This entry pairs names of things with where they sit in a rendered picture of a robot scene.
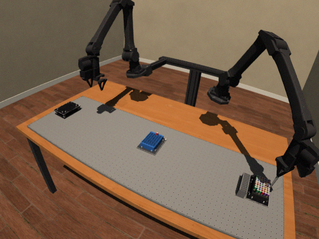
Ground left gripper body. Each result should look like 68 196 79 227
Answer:
275 148 299 172

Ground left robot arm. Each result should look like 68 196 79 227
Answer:
210 30 319 178

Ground blue grid rack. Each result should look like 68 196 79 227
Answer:
141 131 163 152

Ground white perforated base plate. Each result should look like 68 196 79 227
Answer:
27 96 285 239

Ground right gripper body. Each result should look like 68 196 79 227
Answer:
90 67 105 82

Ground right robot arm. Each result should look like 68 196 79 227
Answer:
78 0 145 81

